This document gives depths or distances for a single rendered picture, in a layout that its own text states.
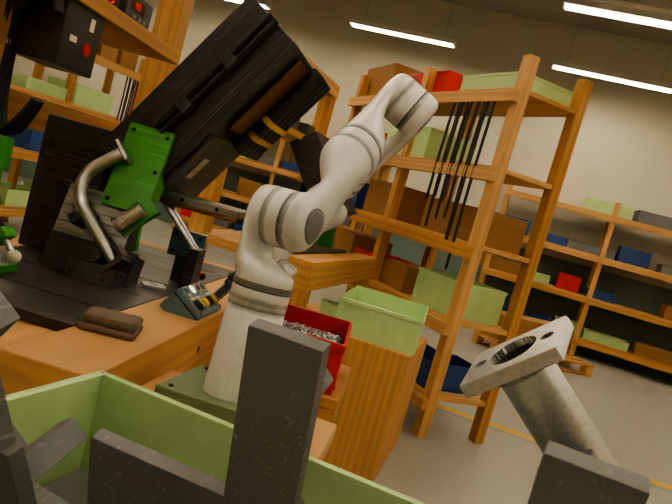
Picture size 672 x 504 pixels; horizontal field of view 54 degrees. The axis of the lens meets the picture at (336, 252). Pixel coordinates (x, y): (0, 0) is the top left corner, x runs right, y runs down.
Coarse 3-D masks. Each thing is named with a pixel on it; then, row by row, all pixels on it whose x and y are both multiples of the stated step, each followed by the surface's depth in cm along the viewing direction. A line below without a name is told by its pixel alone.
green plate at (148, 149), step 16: (128, 128) 158; (144, 128) 157; (128, 144) 157; (144, 144) 157; (160, 144) 156; (144, 160) 156; (160, 160) 156; (112, 176) 155; (128, 176) 155; (144, 176) 155; (160, 176) 155; (112, 192) 155; (128, 192) 154; (144, 192) 154; (160, 192) 161; (128, 208) 154
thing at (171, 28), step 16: (0, 0) 141; (160, 0) 231; (176, 0) 230; (192, 0) 236; (0, 16) 142; (160, 16) 231; (176, 16) 231; (0, 32) 143; (160, 32) 232; (176, 32) 231; (0, 48) 145; (176, 48) 235; (0, 64) 146; (144, 64) 233; (160, 64) 232; (144, 80) 233; (160, 80) 232; (144, 96) 233
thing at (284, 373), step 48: (288, 336) 35; (240, 384) 37; (288, 384) 36; (96, 432) 43; (240, 432) 38; (288, 432) 37; (96, 480) 43; (144, 480) 42; (192, 480) 40; (240, 480) 39; (288, 480) 38
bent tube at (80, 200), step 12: (120, 144) 153; (108, 156) 153; (120, 156) 153; (84, 168) 153; (96, 168) 153; (84, 180) 152; (84, 192) 152; (84, 204) 151; (84, 216) 150; (96, 228) 149; (96, 240) 149; (108, 240) 149; (108, 252) 148
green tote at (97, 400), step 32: (64, 384) 71; (96, 384) 76; (128, 384) 76; (32, 416) 67; (64, 416) 72; (96, 416) 77; (128, 416) 76; (160, 416) 75; (192, 416) 73; (160, 448) 75; (192, 448) 73; (224, 448) 72; (224, 480) 72; (320, 480) 69; (352, 480) 68
